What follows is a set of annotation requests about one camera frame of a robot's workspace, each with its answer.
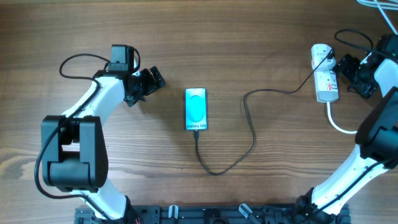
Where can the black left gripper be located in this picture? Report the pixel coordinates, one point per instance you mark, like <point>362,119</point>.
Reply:
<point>150,86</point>

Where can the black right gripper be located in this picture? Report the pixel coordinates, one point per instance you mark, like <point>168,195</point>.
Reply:
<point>365,89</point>

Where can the Galaxy smartphone teal screen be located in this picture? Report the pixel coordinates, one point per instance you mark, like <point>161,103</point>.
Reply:
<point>196,109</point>

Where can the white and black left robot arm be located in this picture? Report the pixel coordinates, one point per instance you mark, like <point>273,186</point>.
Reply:
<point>73,160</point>

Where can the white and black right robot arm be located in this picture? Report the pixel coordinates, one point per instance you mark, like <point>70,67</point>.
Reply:
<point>375,150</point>

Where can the white power strip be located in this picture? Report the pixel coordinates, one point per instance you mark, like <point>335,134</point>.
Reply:
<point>323,60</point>

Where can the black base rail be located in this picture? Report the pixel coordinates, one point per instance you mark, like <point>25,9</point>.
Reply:
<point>268,214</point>

